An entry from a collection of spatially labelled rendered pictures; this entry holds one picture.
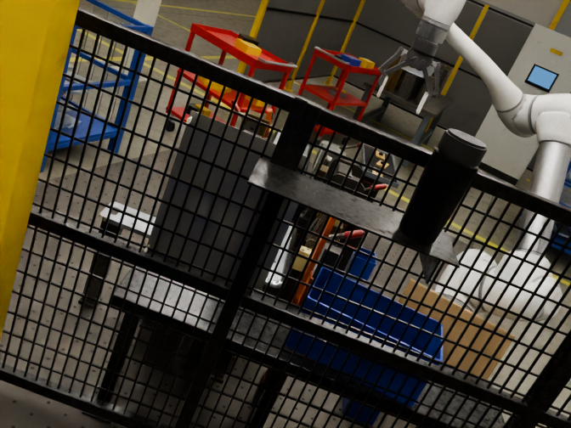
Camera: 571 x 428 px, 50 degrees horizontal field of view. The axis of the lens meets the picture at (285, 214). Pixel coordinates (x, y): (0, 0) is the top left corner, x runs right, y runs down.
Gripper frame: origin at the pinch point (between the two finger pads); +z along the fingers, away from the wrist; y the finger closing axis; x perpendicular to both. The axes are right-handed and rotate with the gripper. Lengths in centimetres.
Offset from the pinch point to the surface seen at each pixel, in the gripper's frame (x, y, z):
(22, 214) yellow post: 97, 68, 29
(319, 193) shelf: 99, 20, 3
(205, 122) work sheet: 90, 43, 2
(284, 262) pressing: 43, 16, 46
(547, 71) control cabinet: -634, -255, -7
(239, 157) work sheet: 90, 36, 6
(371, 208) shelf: 96, 11, 3
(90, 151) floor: -203, 152, 146
